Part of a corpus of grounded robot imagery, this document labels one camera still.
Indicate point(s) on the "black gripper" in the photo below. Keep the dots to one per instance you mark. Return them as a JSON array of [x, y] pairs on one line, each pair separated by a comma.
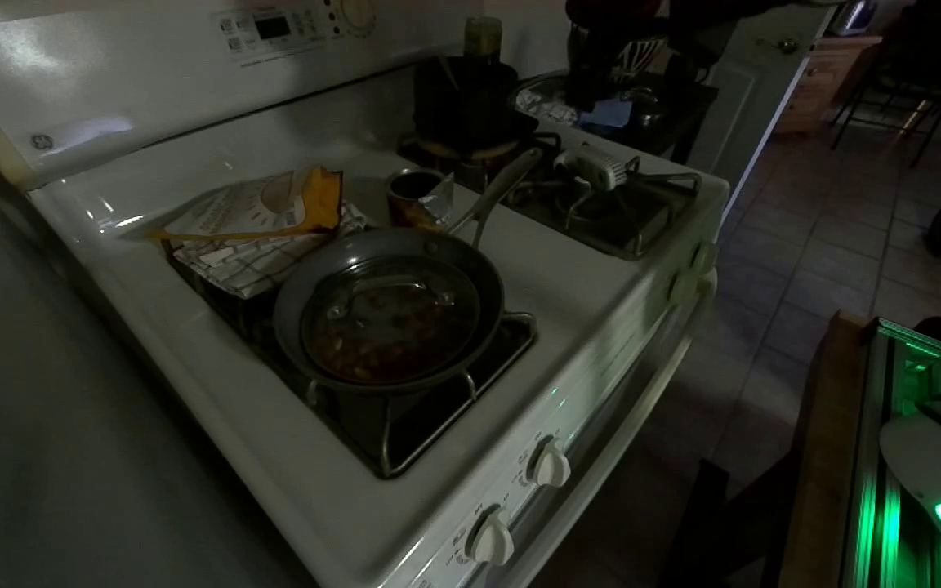
[[602, 36]]

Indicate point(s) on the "copper cup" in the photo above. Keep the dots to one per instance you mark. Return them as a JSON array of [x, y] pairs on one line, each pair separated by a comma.
[[410, 202]]

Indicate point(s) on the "green lit robot cart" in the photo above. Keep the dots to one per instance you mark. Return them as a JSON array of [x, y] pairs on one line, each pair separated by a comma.
[[905, 543]]

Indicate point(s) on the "black burner grate under pot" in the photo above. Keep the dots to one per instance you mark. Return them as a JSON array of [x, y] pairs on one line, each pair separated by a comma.
[[636, 222]]

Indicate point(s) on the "white gas stove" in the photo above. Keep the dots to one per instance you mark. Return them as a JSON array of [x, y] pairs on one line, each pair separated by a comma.
[[589, 290]]

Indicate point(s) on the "green bottle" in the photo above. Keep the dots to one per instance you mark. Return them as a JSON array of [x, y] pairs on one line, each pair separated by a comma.
[[481, 36]]

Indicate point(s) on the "checked dish towel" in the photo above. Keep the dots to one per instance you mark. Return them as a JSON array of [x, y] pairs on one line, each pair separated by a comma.
[[242, 267]]

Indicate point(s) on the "black pot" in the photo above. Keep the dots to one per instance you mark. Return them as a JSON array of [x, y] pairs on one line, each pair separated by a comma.
[[472, 108]]

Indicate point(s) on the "zebra striped bowl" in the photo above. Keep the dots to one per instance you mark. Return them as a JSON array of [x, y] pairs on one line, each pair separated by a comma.
[[646, 56]]

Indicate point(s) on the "white stove knob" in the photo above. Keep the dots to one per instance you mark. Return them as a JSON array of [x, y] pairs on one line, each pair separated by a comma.
[[548, 466], [489, 537], [682, 284], [700, 255]]

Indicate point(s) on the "grey frying pan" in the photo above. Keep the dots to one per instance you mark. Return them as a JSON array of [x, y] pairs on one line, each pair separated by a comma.
[[382, 328]]

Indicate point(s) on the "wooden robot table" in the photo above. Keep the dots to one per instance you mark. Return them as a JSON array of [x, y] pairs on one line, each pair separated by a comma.
[[817, 467]]

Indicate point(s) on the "black burner grate under pan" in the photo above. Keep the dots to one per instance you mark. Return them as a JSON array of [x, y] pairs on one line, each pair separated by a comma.
[[427, 427]]

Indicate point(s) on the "black mug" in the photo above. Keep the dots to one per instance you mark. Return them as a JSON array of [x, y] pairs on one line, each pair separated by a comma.
[[686, 73]]

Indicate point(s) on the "grey robot base mount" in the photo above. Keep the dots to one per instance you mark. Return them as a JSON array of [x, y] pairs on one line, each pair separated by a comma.
[[928, 459]]

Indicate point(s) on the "orange and white food package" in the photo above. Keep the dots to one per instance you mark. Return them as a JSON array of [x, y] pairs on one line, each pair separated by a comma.
[[261, 206]]

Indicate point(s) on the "stove control display panel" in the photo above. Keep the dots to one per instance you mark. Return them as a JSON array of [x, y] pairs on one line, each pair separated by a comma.
[[274, 28]]

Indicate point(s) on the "dark chair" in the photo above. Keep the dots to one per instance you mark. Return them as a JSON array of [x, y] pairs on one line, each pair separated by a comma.
[[916, 77]]

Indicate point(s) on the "blue sponge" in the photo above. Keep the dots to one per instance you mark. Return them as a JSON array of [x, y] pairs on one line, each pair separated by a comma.
[[605, 114]]

